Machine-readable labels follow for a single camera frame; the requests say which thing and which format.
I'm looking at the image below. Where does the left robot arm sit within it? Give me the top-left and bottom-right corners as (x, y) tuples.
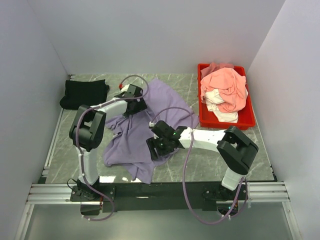
(69, 84), (147, 201)

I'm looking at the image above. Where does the lavender t shirt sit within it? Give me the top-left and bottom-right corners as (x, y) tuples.
(103, 79), (199, 184)

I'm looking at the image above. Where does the folded black t shirt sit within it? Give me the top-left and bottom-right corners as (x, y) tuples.
(59, 79), (110, 110)

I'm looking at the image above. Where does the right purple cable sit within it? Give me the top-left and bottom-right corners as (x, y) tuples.
(151, 107), (250, 225)

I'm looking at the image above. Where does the purple cable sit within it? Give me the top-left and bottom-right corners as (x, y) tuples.
(151, 107), (250, 225)
(74, 74), (150, 222)

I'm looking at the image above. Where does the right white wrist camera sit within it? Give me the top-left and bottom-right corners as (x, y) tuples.
(148, 121), (158, 139)

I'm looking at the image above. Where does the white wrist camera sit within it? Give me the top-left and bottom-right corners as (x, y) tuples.
(119, 83), (130, 92)
(148, 121), (158, 139)

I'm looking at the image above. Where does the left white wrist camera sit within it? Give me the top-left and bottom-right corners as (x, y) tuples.
(119, 83), (130, 92)

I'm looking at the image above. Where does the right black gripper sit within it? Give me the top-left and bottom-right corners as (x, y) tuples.
(146, 136), (175, 162)

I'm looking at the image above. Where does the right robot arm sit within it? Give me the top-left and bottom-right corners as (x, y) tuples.
(146, 120), (259, 200)

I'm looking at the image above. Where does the red plastic bin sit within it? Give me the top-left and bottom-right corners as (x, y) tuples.
(197, 63), (256, 130)

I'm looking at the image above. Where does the white t shirt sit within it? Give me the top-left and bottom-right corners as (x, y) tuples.
(204, 88), (249, 123)

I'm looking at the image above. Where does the aluminium frame rail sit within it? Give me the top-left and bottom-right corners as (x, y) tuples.
(14, 182), (302, 240)

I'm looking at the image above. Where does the pink t shirt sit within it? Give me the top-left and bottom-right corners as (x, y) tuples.
(200, 63), (247, 103)

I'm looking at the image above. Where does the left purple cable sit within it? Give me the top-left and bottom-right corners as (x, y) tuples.
(74, 74), (150, 222)

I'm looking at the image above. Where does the black base crossbar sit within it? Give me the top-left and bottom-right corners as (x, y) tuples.
(70, 181), (246, 215)

